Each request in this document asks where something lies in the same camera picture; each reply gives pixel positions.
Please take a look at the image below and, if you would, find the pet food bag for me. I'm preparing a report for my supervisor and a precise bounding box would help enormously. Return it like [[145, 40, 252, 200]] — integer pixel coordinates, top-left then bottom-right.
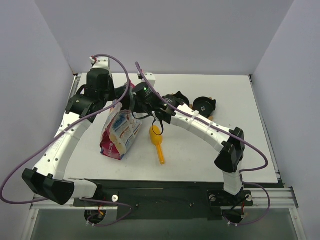
[[100, 91, 142, 161]]

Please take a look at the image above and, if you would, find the yellow plastic scoop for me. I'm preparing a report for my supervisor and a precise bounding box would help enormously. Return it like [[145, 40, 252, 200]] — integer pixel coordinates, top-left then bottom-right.
[[149, 125, 165, 165]]

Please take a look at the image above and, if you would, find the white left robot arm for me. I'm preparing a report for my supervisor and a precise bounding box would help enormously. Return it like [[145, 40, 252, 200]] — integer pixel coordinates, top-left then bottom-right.
[[22, 68, 131, 206]]

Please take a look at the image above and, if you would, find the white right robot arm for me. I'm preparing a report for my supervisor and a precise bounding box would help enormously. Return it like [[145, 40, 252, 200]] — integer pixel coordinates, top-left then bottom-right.
[[129, 82, 245, 205]]

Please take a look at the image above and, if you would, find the black fish cat bowl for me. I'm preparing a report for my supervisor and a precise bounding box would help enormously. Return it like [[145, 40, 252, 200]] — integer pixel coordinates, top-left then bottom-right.
[[172, 91, 190, 107]]

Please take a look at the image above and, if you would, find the black paw cat bowl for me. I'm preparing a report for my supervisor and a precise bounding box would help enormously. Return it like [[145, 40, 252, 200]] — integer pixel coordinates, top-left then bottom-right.
[[192, 96, 216, 119]]

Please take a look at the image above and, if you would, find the wooden bowl stand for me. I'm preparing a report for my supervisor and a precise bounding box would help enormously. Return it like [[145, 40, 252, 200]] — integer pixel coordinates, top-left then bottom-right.
[[171, 91, 217, 121]]

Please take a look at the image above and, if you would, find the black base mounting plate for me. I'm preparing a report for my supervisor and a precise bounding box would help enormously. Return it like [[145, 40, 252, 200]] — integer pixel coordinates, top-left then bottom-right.
[[73, 180, 254, 221]]

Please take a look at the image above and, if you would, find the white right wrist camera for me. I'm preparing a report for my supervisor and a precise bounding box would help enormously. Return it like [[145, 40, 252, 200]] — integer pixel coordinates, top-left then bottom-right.
[[137, 72, 156, 87]]

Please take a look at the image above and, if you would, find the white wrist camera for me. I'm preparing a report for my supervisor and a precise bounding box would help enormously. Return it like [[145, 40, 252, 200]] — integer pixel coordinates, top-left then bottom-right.
[[89, 56, 111, 71], [137, 72, 156, 87]]

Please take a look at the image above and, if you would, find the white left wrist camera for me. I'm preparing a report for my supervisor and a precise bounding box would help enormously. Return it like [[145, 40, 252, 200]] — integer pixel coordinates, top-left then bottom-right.
[[89, 56, 111, 71]]

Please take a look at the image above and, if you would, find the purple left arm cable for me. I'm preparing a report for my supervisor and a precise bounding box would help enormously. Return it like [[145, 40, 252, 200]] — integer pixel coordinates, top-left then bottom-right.
[[0, 53, 138, 228]]

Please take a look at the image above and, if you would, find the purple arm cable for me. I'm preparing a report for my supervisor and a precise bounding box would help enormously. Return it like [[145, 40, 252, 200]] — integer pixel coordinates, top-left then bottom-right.
[[0, 53, 138, 228], [135, 61, 270, 228]]

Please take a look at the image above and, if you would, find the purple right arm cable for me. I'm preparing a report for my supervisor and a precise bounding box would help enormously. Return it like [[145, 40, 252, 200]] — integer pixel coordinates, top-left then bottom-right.
[[135, 61, 270, 228]]

